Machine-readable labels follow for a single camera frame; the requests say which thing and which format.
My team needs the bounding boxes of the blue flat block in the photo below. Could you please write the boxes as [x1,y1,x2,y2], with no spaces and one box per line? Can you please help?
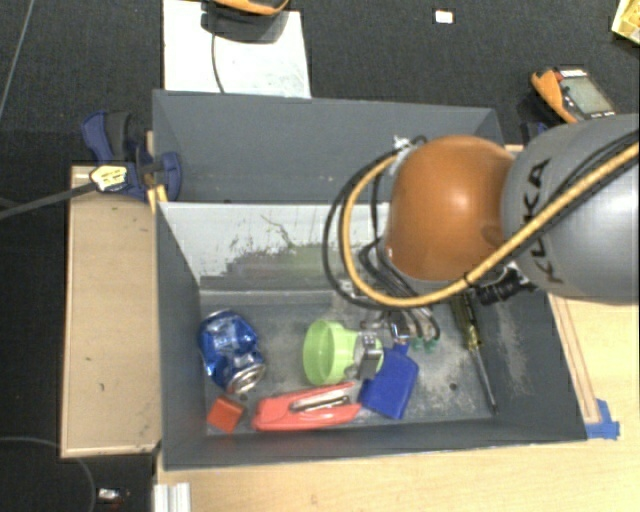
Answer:
[357,347,420,421]

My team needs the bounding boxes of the light green plastic cup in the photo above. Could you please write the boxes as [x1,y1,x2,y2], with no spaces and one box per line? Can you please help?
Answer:
[302,319,385,387]

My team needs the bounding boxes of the red stapler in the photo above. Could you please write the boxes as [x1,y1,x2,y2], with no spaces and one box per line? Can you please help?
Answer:
[250,381,363,433]

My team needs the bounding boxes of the crushed blue drink can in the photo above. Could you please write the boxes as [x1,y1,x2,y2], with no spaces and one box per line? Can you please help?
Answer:
[197,308,268,396]

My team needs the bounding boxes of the small orange-red block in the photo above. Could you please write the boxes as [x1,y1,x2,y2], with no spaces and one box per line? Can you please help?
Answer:
[206,395,247,435]

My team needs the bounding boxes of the grey metal bin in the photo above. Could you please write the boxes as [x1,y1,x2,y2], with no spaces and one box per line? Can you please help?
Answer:
[151,89,589,471]

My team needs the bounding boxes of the yellow handled screwdriver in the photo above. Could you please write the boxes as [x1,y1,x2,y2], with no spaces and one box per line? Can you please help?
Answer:
[451,295,499,415]

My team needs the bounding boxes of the black cylinder on white bracket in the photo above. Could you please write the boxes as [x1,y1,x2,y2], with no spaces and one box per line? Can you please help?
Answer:
[474,269,532,307]

